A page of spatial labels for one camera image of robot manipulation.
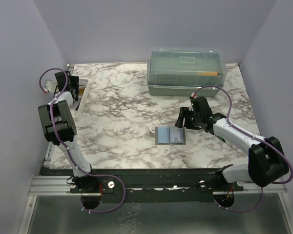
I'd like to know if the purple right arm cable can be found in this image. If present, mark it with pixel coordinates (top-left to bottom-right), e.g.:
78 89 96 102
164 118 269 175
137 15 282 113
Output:
190 85 293 213

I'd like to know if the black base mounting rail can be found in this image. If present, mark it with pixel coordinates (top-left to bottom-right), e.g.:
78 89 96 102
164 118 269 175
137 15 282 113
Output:
40 167 243 205

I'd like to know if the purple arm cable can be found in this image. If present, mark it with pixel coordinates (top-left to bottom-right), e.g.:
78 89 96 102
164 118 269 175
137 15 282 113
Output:
39 68 126 215
190 85 293 213

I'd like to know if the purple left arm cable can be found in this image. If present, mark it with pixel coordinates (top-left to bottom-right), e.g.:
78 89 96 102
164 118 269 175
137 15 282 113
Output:
39 68 126 215

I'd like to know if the white plastic card tray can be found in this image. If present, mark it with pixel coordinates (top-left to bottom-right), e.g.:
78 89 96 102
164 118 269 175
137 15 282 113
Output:
45 79 90 122

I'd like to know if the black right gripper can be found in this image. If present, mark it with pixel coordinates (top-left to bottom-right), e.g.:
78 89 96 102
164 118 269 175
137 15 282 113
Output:
175 106 202 130

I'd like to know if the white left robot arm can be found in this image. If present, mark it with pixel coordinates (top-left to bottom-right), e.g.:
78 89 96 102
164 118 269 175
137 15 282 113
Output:
38 68 99 193

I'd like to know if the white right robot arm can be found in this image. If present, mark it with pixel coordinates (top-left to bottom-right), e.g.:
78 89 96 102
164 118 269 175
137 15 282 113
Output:
175 97 293 191

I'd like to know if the clear lidded storage box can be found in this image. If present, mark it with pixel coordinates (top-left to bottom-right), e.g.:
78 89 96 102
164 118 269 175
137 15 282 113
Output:
146 47 227 97

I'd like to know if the grey leather card holder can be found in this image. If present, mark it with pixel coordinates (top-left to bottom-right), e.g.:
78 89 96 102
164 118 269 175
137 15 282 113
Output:
149 126 186 145

